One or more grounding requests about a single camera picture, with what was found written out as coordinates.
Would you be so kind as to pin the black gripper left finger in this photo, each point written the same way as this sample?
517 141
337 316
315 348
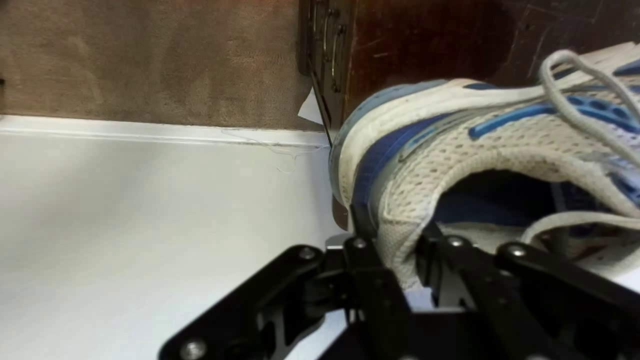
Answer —
292 307

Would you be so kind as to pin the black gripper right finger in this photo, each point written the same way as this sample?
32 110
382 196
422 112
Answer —
532 307

